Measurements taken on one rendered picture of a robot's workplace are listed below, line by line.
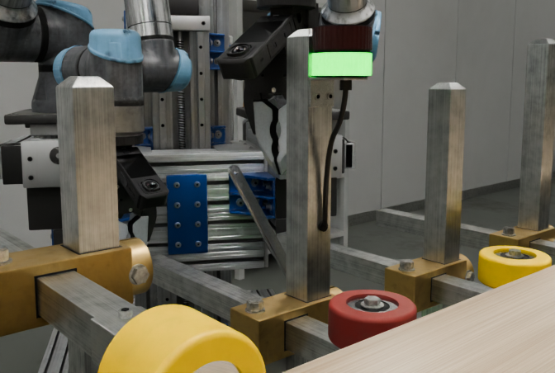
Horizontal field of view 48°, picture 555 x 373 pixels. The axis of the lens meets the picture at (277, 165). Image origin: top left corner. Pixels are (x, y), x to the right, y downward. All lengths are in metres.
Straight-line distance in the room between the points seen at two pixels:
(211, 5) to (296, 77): 0.94
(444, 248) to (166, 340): 0.58
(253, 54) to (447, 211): 0.35
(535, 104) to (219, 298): 0.59
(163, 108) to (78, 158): 0.97
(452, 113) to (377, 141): 4.11
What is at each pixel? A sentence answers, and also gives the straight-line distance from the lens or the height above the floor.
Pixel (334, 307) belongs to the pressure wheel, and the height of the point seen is 0.91.
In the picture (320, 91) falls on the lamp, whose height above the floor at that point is 1.10.
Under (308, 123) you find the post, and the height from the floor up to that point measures 1.06.
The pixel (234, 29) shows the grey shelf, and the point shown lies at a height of 1.37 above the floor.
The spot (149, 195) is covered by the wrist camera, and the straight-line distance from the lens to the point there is 0.87.
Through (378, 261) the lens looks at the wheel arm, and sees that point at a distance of 0.91.
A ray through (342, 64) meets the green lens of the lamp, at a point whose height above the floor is 1.12.
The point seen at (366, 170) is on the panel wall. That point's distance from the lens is 4.87.
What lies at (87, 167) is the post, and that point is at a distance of 0.52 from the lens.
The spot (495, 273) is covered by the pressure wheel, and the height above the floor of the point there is 0.89.
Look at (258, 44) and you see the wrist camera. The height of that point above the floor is 1.15.
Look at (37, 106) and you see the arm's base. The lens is 1.41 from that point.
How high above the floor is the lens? 1.11
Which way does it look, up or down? 8 degrees down
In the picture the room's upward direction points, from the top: straight up
